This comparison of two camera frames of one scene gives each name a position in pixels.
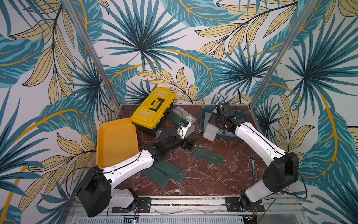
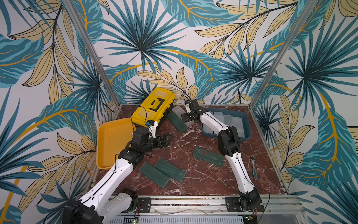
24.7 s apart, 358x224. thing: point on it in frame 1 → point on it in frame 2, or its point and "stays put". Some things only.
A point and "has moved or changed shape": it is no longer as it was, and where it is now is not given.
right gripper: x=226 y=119 → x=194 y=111
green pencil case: x=171 y=170 stays put
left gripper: x=191 y=143 → x=161 y=144
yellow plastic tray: x=117 y=140 stays put
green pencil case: x=175 y=118 stays put
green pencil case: x=156 y=176 stays put
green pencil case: x=208 y=156 stays put
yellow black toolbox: x=149 y=116 stays put
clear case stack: x=210 y=132 has moved or changed shape
